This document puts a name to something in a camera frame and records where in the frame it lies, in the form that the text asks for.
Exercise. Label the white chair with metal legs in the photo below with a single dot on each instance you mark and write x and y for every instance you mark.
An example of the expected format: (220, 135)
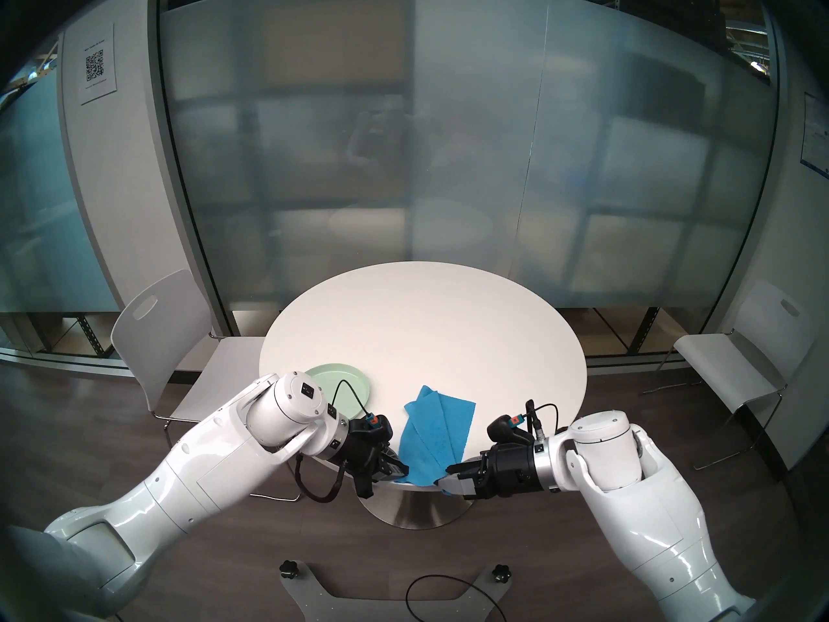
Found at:
(758, 348)
(149, 329)

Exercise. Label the metal shelving rack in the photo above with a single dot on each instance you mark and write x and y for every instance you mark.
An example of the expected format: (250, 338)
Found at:
(84, 335)
(641, 332)

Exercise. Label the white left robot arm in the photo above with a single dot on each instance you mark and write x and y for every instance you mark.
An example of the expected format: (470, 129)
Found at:
(194, 472)

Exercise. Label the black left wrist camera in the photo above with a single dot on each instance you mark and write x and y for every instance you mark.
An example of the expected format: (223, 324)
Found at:
(379, 426)

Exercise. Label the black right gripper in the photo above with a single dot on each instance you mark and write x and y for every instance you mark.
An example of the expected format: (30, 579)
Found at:
(511, 472)

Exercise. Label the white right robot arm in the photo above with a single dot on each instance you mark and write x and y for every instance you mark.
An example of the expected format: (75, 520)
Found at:
(647, 497)

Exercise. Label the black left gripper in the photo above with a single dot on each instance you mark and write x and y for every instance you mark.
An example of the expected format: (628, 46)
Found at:
(366, 455)

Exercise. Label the white wall poster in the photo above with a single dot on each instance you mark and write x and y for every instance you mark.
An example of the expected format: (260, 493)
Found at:
(816, 135)

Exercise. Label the pale green plate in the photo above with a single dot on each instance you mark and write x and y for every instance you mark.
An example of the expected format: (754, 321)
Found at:
(340, 384)

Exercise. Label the black base knob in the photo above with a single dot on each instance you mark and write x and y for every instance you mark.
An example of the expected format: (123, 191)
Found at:
(289, 569)
(499, 572)

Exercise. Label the metal table pedestal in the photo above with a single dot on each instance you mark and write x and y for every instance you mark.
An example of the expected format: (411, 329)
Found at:
(414, 507)

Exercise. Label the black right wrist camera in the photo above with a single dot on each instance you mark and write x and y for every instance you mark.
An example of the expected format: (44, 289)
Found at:
(506, 431)

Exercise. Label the blue microfibre napkin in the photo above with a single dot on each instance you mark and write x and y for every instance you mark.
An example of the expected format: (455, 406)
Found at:
(437, 433)

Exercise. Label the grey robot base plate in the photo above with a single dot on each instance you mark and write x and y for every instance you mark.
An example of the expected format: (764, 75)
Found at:
(330, 601)

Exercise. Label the white QR code sign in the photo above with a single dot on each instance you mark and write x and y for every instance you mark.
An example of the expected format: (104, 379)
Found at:
(97, 63)

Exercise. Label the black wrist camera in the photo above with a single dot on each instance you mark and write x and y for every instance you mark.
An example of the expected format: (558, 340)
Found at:
(506, 431)
(379, 426)

